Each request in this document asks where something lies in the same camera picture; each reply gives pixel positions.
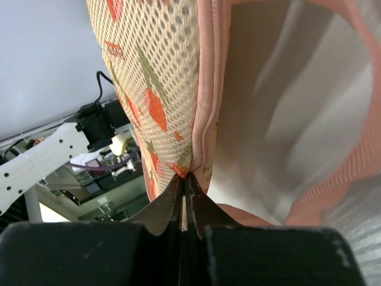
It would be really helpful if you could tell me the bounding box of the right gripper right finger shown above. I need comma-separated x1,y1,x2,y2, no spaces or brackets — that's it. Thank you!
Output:
186,174,366,285

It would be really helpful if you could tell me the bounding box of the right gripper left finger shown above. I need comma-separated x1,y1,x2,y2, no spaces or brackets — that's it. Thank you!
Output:
1,176,182,285

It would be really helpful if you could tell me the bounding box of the floral mesh laundry bag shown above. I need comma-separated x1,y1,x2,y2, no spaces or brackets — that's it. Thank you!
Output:
86,1,380,232

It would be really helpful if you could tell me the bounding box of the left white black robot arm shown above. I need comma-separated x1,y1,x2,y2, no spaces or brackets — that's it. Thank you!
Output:
1,101,130,215

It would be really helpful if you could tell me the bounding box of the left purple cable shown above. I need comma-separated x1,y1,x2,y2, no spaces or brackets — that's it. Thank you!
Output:
65,147,140,173

